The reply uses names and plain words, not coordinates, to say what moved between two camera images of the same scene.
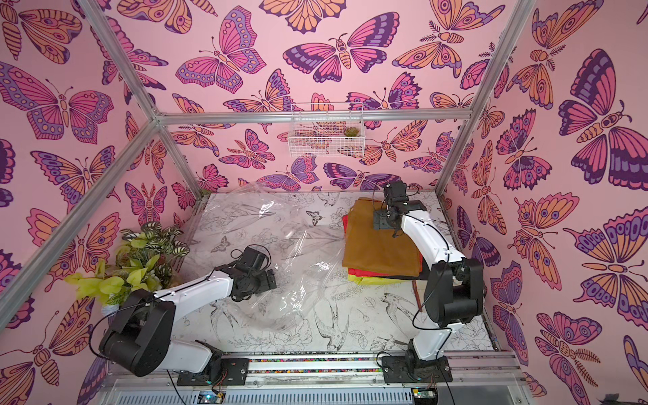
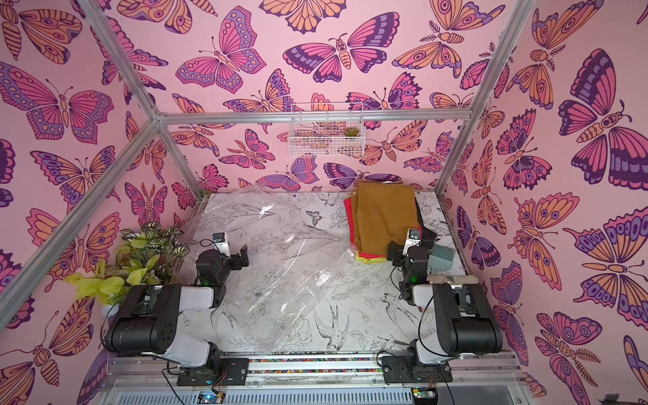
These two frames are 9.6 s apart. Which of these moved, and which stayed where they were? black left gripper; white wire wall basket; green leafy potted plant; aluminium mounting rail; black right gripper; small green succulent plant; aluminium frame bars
Moved: black left gripper; black right gripper
Stayed: aluminium mounting rail; green leafy potted plant; white wire wall basket; small green succulent plant; aluminium frame bars
